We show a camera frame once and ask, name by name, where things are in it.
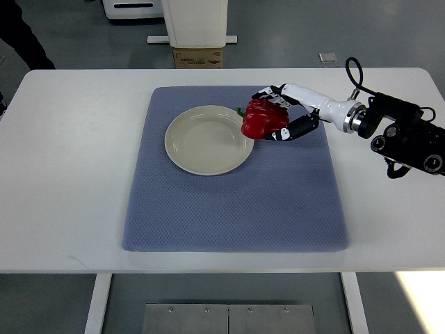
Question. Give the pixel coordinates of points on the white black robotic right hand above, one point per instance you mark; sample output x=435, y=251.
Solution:
x=344, y=115

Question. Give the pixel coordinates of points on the red bell pepper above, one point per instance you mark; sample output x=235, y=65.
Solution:
x=261, y=117

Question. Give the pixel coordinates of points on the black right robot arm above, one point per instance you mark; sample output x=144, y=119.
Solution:
x=402, y=136

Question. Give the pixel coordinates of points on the small grey floor plate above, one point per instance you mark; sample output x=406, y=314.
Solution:
x=328, y=58

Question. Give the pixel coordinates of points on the cream round plate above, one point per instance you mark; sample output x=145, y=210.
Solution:
x=207, y=140

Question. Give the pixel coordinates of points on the blue textured mat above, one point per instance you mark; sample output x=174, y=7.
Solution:
x=283, y=199

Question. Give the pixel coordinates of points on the brown cardboard box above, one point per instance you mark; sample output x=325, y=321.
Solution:
x=198, y=58

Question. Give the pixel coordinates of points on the white right table leg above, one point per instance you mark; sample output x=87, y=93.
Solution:
x=356, y=313

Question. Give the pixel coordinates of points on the white table leg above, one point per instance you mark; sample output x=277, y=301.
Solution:
x=356, y=313
x=98, y=304

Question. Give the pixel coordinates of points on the white cabinet with slot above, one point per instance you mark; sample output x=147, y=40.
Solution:
x=136, y=9

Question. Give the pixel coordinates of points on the white left table leg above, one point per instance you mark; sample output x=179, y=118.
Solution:
x=98, y=304

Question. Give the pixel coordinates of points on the person in black clothing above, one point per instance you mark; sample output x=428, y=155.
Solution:
x=18, y=34

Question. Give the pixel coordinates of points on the white pedestal column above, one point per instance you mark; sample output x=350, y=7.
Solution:
x=195, y=24

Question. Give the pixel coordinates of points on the metal base plate with screws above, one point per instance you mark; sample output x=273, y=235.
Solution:
x=228, y=318

